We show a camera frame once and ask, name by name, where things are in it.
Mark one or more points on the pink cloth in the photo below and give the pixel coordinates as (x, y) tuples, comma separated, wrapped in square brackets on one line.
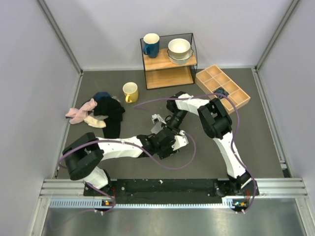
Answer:
[(76, 116)]

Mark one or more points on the beige cloth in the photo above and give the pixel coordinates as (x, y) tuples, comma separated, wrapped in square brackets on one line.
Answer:
[(93, 122)]

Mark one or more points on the cream bowl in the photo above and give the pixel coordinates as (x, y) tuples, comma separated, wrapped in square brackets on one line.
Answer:
[(179, 46)]

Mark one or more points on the black cloth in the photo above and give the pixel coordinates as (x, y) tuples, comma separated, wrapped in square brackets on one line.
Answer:
[(114, 111)]

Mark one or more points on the wooden compartment tray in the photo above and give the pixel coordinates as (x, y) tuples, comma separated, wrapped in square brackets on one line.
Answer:
[(213, 77)]

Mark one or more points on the white scalloped bowl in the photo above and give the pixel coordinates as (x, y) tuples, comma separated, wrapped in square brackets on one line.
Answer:
[(182, 59)]

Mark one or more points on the rolled dark blue underwear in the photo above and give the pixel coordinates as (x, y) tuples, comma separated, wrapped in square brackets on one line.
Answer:
[(221, 93)]

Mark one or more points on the dark blue cloth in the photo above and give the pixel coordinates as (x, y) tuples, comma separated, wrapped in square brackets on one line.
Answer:
[(100, 95)]

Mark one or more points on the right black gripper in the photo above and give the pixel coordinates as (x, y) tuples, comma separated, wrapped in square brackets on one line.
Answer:
[(175, 130)]

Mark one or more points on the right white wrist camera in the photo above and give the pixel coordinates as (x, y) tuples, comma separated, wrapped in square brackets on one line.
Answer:
[(157, 118)]

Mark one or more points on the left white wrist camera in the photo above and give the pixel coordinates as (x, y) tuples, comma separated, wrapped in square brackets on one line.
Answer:
[(180, 140)]

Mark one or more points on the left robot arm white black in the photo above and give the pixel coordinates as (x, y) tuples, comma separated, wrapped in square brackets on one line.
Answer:
[(83, 156)]

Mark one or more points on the grey underwear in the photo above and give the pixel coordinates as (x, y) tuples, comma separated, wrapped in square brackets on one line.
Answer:
[(156, 128)]

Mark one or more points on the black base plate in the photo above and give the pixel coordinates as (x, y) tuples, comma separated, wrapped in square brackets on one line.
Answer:
[(170, 191)]

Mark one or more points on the black wire wooden shelf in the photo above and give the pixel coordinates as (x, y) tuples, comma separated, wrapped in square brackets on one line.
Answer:
[(163, 72)]

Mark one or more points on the blue mug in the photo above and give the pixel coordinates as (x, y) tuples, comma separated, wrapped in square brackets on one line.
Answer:
[(151, 45)]

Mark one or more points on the aluminium frame rail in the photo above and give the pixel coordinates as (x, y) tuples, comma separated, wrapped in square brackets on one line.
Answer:
[(266, 187)]

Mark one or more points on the yellow mug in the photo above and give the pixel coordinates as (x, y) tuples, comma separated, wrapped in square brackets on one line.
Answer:
[(130, 90)]

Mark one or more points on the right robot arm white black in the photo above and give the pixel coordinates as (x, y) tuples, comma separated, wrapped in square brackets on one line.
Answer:
[(217, 125)]

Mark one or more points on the grey slotted cable duct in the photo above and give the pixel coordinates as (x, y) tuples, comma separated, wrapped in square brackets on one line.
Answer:
[(104, 203)]

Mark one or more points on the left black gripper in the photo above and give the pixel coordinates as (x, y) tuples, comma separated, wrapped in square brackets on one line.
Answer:
[(163, 155)]

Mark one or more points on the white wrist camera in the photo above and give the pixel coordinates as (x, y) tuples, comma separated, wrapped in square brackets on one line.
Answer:
[(157, 118), (180, 140)]

